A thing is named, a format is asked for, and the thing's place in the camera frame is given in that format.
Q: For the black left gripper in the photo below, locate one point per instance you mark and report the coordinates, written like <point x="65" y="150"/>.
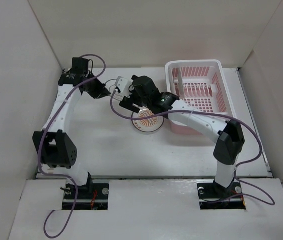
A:
<point x="101" y="91"/>

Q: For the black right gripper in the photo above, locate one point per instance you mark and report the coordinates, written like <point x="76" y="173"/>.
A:
<point x="127" y="103"/>

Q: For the green rimmed white plate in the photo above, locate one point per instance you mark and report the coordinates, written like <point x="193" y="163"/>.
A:
<point x="175" y="80"/>

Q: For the orange sunburst plate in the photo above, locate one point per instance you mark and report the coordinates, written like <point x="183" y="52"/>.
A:
<point x="147" y="126"/>
<point x="180" y="83"/>

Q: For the black rimmed flower plate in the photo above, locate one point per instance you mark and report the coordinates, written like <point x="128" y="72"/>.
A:
<point x="110" y="85"/>

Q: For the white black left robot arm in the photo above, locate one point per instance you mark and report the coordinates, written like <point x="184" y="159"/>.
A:
<point x="56" y="152"/>

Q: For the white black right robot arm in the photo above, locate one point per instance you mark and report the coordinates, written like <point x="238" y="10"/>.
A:
<point x="228" y="136"/>

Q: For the white pink dish rack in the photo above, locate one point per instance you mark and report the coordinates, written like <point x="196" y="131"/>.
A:
<point x="204" y="84"/>

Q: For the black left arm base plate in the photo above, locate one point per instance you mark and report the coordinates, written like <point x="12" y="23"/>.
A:
<point x="96" y="199"/>

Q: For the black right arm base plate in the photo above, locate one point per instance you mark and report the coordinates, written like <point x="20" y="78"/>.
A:
<point x="211" y="197"/>

